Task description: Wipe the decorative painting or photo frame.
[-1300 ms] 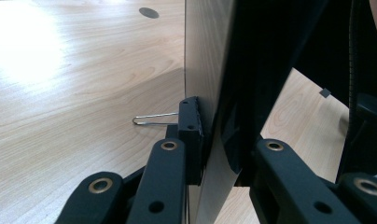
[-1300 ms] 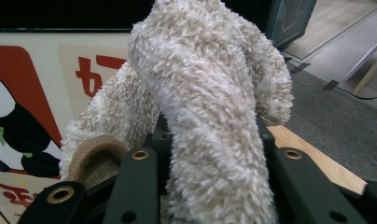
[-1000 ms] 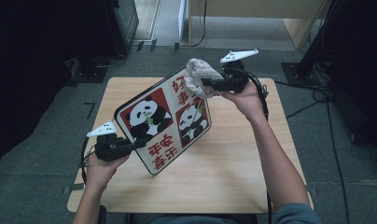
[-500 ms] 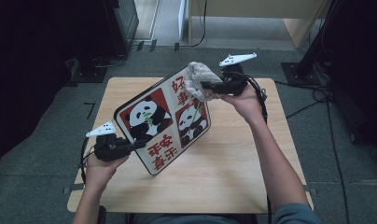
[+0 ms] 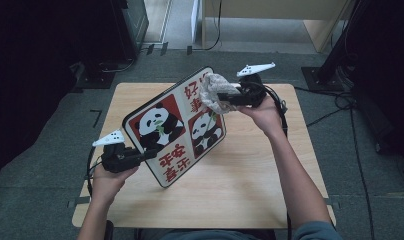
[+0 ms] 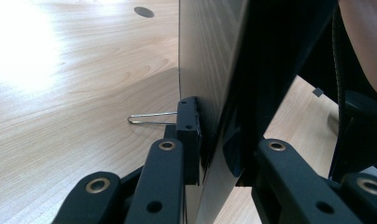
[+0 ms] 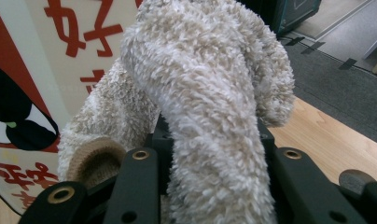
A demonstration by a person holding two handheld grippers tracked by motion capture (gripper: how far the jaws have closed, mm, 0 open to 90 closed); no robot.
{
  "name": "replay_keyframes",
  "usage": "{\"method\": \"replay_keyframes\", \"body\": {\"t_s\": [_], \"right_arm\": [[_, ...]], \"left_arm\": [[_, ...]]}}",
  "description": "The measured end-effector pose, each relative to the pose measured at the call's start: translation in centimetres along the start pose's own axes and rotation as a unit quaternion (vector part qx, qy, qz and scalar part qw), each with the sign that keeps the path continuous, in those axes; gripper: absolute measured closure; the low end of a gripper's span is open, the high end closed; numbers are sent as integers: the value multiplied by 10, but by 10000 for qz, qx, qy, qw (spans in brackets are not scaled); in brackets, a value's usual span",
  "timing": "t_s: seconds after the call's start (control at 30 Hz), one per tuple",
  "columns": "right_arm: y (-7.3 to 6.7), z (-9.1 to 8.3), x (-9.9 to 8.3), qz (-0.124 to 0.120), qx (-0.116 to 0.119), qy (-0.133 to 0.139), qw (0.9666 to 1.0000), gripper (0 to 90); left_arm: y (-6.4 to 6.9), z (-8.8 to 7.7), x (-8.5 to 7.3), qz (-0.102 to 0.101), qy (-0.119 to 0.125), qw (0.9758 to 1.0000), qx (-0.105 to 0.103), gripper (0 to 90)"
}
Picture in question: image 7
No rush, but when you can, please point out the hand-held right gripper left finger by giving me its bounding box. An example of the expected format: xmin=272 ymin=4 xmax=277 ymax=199
xmin=146 ymin=113 xmax=175 ymax=196

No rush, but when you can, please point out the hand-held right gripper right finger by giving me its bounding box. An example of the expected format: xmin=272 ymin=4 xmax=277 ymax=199
xmin=256 ymin=117 xmax=278 ymax=176

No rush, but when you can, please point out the fluffy beige sock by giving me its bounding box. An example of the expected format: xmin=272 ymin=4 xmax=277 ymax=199
xmin=57 ymin=0 xmax=297 ymax=224

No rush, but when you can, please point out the panda print board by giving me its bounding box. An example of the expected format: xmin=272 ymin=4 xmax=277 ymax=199
xmin=0 ymin=0 xmax=147 ymax=217

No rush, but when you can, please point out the round dark table grommet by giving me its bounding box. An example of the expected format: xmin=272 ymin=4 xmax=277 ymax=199
xmin=338 ymin=168 xmax=377 ymax=189

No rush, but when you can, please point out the black floor tape strip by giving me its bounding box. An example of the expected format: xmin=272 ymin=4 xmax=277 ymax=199
xmin=338 ymin=57 xmax=359 ymax=71
xmin=284 ymin=36 xmax=306 ymax=47
xmin=300 ymin=41 xmax=327 ymax=56

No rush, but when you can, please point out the black cabinet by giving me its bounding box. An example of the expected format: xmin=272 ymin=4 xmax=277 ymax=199
xmin=236 ymin=0 xmax=322 ymax=37

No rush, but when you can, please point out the white panel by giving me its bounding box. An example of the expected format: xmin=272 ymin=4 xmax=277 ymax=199
xmin=363 ymin=29 xmax=377 ymax=60

